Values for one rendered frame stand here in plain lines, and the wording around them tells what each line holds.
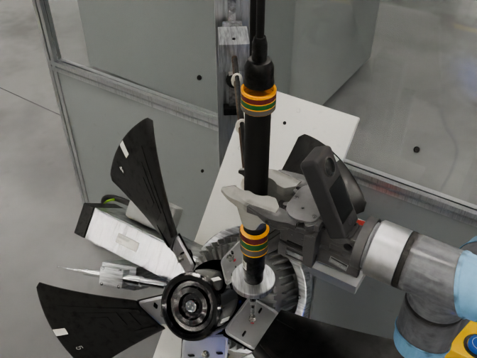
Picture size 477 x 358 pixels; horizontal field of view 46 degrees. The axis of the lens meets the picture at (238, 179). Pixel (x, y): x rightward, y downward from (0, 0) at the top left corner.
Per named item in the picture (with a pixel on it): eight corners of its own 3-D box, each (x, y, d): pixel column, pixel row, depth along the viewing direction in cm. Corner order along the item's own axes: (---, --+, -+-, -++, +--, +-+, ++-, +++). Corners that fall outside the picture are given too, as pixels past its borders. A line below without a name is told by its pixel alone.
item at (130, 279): (196, 295, 113) (60, 271, 127) (197, 284, 113) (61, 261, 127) (191, 297, 111) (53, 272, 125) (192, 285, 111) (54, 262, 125)
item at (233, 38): (218, 53, 139) (217, 21, 133) (246, 52, 139) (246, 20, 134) (219, 74, 131) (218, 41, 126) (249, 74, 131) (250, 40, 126)
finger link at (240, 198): (214, 226, 79) (275, 244, 77) (213, 195, 75) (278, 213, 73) (222, 212, 82) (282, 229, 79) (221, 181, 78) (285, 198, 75)
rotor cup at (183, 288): (177, 315, 111) (140, 327, 99) (201, 247, 110) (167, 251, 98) (240, 349, 105) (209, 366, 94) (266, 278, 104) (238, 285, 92)
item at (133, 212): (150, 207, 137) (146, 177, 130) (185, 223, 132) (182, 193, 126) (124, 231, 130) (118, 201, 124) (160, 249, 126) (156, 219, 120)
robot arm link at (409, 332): (470, 332, 80) (493, 285, 73) (426, 383, 75) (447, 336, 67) (422, 300, 85) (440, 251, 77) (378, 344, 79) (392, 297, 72)
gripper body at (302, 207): (272, 252, 78) (353, 289, 73) (275, 208, 72) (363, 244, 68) (297, 219, 83) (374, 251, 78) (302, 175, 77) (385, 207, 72)
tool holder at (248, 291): (229, 257, 95) (229, 216, 89) (271, 255, 95) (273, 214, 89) (232, 300, 88) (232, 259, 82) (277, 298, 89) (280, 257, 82)
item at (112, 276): (105, 283, 122) (107, 265, 122) (128, 287, 120) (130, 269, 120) (98, 284, 120) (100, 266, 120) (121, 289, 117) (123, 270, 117)
